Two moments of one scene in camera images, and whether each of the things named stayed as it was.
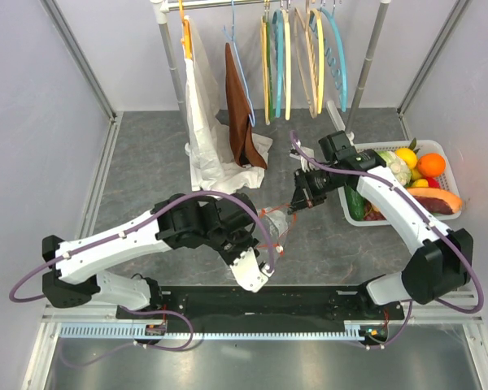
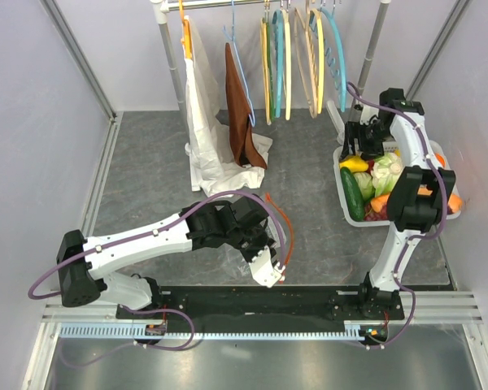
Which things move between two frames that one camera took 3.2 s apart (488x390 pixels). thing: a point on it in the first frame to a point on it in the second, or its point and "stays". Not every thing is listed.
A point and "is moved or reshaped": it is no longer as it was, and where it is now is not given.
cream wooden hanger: x=287 y=32 stays
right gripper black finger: x=301 y=198 to x=349 y=148
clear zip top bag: x=273 y=225 is moved or reshaped
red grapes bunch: x=372 y=213 stays
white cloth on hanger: x=209 y=148 stays
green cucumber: x=355 y=204 stays
